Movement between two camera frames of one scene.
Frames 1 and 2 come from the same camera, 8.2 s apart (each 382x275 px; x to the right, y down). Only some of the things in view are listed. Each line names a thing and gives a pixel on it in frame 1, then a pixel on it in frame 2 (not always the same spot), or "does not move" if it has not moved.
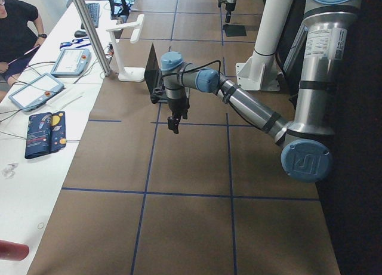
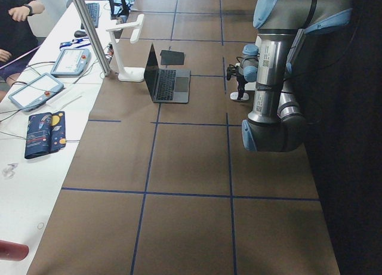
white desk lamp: [128, 74] does not move
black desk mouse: [80, 33] does not move
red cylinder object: [14, 252] does not move
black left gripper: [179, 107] -> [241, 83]
